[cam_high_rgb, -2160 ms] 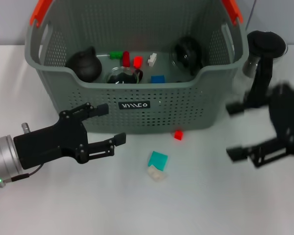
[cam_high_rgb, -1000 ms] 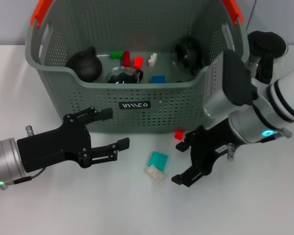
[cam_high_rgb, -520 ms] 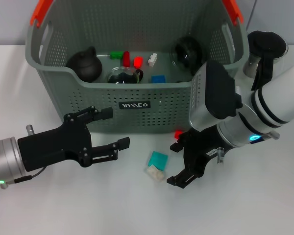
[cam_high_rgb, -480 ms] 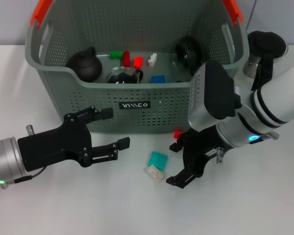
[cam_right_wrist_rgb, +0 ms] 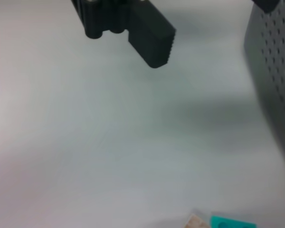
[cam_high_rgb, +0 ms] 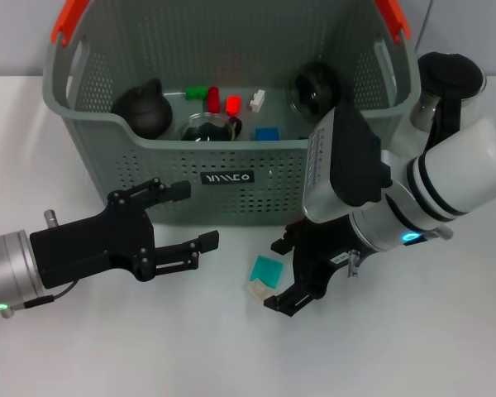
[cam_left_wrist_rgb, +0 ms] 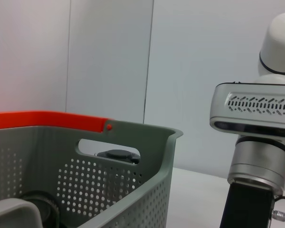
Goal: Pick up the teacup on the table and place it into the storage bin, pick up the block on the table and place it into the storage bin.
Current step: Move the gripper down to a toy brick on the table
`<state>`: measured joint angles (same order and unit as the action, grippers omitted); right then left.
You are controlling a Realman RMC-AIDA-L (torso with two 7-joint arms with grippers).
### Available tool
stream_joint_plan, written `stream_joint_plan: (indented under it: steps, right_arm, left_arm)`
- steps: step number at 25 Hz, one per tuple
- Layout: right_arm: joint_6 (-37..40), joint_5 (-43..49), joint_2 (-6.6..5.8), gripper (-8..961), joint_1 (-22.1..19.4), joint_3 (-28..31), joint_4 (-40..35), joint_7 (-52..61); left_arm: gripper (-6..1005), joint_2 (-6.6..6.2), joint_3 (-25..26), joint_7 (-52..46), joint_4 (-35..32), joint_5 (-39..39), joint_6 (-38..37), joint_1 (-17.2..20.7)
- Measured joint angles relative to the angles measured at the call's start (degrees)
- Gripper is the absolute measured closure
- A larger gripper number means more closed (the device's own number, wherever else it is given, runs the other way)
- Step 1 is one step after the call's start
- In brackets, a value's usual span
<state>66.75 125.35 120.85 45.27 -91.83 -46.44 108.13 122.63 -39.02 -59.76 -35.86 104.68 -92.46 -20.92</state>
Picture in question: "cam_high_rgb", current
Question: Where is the teal square toy brick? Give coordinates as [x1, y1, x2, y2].
[249, 255, 285, 289]

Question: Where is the glass teapot with black handle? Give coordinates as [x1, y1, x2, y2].
[390, 50, 489, 155]

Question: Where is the white square toy brick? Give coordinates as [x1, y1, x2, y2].
[246, 280, 274, 302]

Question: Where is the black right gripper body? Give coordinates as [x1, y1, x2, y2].
[292, 213, 376, 298]

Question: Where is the white long toy brick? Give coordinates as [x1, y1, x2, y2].
[249, 88, 268, 112]

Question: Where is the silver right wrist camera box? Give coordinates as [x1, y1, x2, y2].
[302, 105, 393, 227]

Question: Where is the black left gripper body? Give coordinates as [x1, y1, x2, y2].
[28, 189, 159, 290]

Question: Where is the blue toy brick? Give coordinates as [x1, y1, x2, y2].
[254, 126, 280, 142]

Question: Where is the dark red curved toy brick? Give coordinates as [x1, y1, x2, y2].
[207, 84, 222, 114]

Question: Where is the left arm cable with connector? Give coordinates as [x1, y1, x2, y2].
[0, 280, 80, 320]

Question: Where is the black clay teapot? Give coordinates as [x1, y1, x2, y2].
[110, 78, 174, 141]

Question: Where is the small green toy brick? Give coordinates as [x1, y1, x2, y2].
[185, 84, 210, 101]

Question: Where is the grey perforated plastic storage bin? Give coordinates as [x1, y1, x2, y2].
[42, 0, 418, 227]

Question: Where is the red sloped toy brick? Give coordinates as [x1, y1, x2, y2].
[224, 95, 242, 117]

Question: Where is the thin grey background cable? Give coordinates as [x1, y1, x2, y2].
[414, 0, 434, 53]

